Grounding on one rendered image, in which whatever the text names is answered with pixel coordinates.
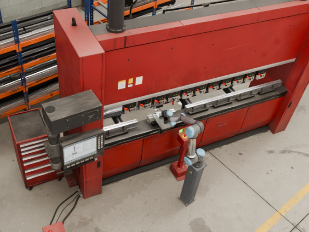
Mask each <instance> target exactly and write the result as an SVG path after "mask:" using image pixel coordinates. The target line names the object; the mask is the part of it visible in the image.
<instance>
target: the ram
mask: <svg viewBox="0 0 309 232"><path fill-rule="evenodd" d="M308 30H309V12H307V13H302V14H297V15H292V16H288V17H281V18H276V19H271V20H266V21H261V22H256V23H250V24H244V25H240V26H234V27H230V28H225V29H218V30H213V31H208V32H204V33H198V34H194V35H187V36H182V37H177V38H172V39H167V40H162V41H156V42H151V43H146V44H141V45H136V46H130V47H124V48H120V49H114V50H110V51H105V75H104V106H106V105H110V104H115V103H118V102H122V101H126V100H130V99H135V98H139V97H142V96H146V95H150V94H154V93H159V92H163V91H166V90H170V89H174V88H178V87H183V86H186V85H190V84H194V83H198V82H202V81H207V80H210V79H214V78H218V77H222V76H226V75H230V74H234V73H238V72H242V71H246V70H251V69H254V68H258V67H262V66H266V65H269V64H274V63H278V62H282V61H286V60H289V59H293V58H296V57H297V54H298V52H299V50H300V48H301V45H302V43H303V41H304V39H305V36H306V34H307V32H308ZM294 61H295V60H293V61H289V62H285V63H281V64H276V65H272V66H269V67H265V68H261V69H257V70H252V71H248V72H245V73H241V74H237V75H233V76H229V77H225V78H221V79H217V80H213V81H209V82H205V83H201V84H198V85H194V86H190V87H185V88H181V89H178V90H174V91H170V92H166V93H161V94H157V95H154V96H150V97H146V98H143V99H138V100H134V101H130V102H126V103H122V104H118V105H114V106H110V107H106V108H104V110H106V109H110V108H114V107H117V106H121V105H125V104H129V103H133V102H137V101H141V100H144V99H149V98H153V97H157V96H161V95H164V94H168V93H172V92H176V91H180V90H184V89H188V88H192V87H196V86H200V85H204V84H207V83H211V82H215V81H220V80H223V79H227V78H231V77H235V76H239V75H243V74H247V73H251V72H254V71H258V70H263V69H267V68H271V67H275V66H278V65H282V64H286V63H290V62H294ZM140 76H143V81H142V84H139V85H135V83H136V77H140ZM131 78H133V81H132V83H130V84H132V86H131V87H128V85H130V84H128V82H129V79H131ZM123 80H125V81H126V85H125V88H122V89H118V83H119V81H123Z"/></svg>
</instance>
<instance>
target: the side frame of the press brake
mask: <svg viewBox="0 0 309 232"><path fill-rule="evenodd" d="M52 12H53V23H54V34H55V45H56V56H57V72H58V83H59V94H60V98H64V97H67V96H70V95H73V94H77V93H80V92H84V91H87V90H90V89H91V90H92V91H93V92H94V94H95V95H96V97H97V98H98V99H99V101H100V102H101V104H102V118H101V120H98V121H95V122H91V123H88V124H86V125H83V126H80V127H77V128H74V129H71V130H68V131H65V132H63V137H64V136H67V135H71V134H74V133H78V132H79V133H83V132H86V131H88V130H91V129H94V128H98V129H102V128H103V115H104V75H105V51H104V50H103V48H102V47H101V45H100V44H99V42H98V41H97V39H96V38H95V36H94V34H93V33H92V32H91V30H90V29H89V27H88V26H87V24H86V23H85V21H84V19H83V18H82V16H81V15H80V13H79V12H78V10H77V9H76V7H75V8H68V9H61V10H54V11H52ZM72 17H74V18H75V20H76V24H77V25H76V26H72ZM72 171H73V173H74V175H75V176H76V180H77V182H78V185H79V188H80V190H81V192H82V194H83V198H84V199H86V198H89V197H93V196H95V195H98V194H101V193H102V172H103V156H102V155H101V156H98V157H97V160H96V161H93V162H90V163H88V164H85V165H82V166H80V167H77V168H74V169H72Z"/></svg>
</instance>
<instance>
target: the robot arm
mask: <svg viewBox="0 0 309 232"><path fill-rule="evenodd" d="M160 113H161V114H160ZM160 113H159V118H161V117H163V118H164V124H167V123H168V121H169V123H170V125H171V126H173V125H176V122H178V121H182V122H184V123H186V124H189V125H191V126H189V127H188V128H186V130H185V133H186V136H187V137H188V139H189V142H188V152H187V154H186V157H185V158H184V161H185V162H186V164H187V165H189V166H190V165H192V166H193V167H195V168H201V167H203V164H204V162H203V160H204V156H205V151H204V150H203V149H200V148H199V149H197V150H195V145H196V138H197V137H198V134H199V133H201V132H203V130H204V124H203V123H202V122H200V121H196V120H193V119H191V118H189V117H186V116H185V114H183V113H181V114H179V115H177V116H173V112H172V110H163V111H161V112H160Z"/></svg>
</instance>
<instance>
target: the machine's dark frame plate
mask: <svg viewBox="0 0 309 232"><path fill-rule="evenodd" d="M291 1H297V0H245V1H239V2H233V3H227V4H221V5H215V6H208V7H202V8H196V9H190V10H184V11H178V12H170V13H165V14H159V15H153V16H147V17H139V18H133V19H128V20H124V24H125V25H126V29H125V30H129V29H136V28H141V27H147V26H153V25H158V24H164V23H171V22H176V21H182V20H187V19H193V18H198V17H205V16H211V15H217V14H222V13H227V12H234V11H240V10H245V9H251V8H257V7H262V6H269V5H275V4H280V3H286V2H291ZM106 24H107V23H102V24H96V25H90V26H88V27H89V29H90V30H91V32H92V33H93V34H94V36H95V35H101V34H107V33H110V32H109V31H107V29H106Z"/></svg>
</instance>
